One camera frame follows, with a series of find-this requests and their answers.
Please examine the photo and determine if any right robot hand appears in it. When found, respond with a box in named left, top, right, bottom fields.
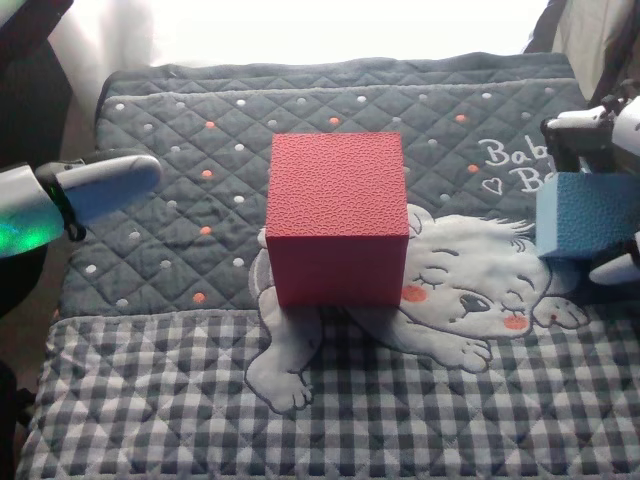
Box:
left=541, top=94, right=640, bottom=287

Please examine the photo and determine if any blue foam cube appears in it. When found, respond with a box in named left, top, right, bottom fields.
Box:
left=534, top=172, right=640, bottom=261

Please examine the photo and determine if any grey bear print quilt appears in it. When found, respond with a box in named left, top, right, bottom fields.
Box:
left=14, top=49, right=640, bottom=480

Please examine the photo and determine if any red foam cube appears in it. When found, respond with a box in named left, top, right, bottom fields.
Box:
left=264, top=132, right=411, bottom=309

